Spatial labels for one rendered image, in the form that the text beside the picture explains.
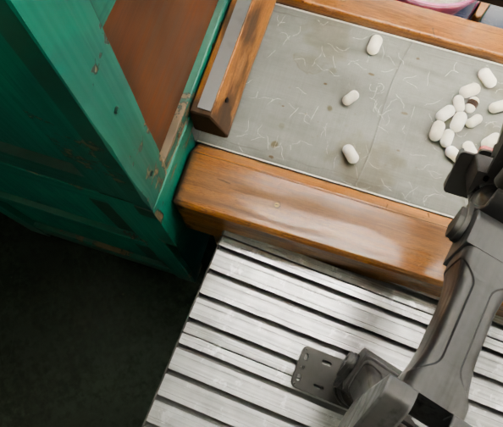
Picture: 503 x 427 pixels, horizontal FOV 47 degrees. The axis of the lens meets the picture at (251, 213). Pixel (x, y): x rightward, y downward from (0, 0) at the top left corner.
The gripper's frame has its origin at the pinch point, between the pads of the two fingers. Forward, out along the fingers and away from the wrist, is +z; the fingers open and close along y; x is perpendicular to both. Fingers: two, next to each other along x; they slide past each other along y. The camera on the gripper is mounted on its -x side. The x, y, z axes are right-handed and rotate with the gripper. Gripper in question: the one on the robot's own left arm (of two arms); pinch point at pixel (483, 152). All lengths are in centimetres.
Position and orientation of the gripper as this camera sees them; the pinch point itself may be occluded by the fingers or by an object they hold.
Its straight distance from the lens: 91.7
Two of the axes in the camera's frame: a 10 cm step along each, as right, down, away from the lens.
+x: -1.9, 7.9, 5.8
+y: -9.5, -2.9, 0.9
